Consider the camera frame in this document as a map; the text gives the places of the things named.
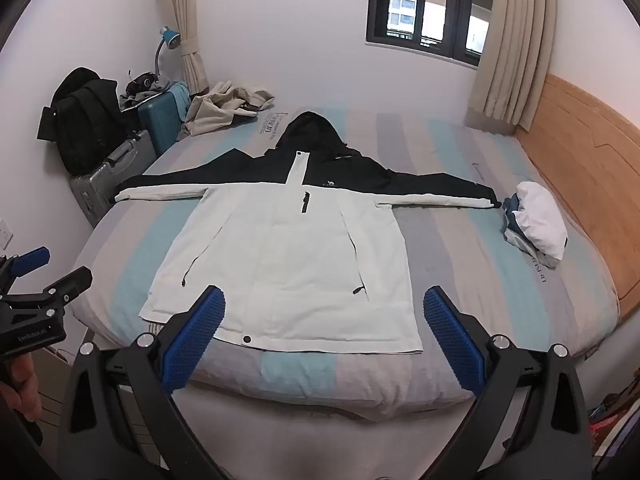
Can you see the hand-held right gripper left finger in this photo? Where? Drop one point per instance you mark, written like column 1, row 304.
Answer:
column 192, row 340

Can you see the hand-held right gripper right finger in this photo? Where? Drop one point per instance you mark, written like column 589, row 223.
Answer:
column 452, row 340

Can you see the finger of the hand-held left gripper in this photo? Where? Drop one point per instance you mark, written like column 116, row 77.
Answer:
column 31, row 261
column 70, row 285

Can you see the white and black hooded jacket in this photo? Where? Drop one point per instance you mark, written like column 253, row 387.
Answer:
column 300, row 260

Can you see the white and blue clothes bundle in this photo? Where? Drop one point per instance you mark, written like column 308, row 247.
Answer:
column 537, row 220

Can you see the person's left hand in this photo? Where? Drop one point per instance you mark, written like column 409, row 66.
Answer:
column 27, row 385

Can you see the striped bed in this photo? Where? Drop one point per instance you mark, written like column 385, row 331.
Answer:
column 440, row 240

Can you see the silver suitcase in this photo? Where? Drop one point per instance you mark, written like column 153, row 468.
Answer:
column 115, row 175

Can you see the black backpack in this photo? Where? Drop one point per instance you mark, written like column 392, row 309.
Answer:
column 85, row 120

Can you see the colourful cloth pile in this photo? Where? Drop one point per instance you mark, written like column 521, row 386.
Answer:
column 612, row 425

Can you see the teal suitcase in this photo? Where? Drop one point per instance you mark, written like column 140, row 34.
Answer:
column 162, row 120

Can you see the black headphones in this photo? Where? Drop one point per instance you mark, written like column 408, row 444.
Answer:
column 145, row 81

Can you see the wooden headboard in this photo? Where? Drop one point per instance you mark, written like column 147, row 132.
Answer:
column 590, row 160

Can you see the beige crumpled clothing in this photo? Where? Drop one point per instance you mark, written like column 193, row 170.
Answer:
column 220, row 105

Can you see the blue desk lamp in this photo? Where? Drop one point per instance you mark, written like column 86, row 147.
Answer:
column 170, row 37

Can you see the dark framed window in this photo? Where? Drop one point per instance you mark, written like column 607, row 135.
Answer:
column 430, row 5

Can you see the white wall socket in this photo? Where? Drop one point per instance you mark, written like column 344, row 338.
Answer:
column 5, row 234

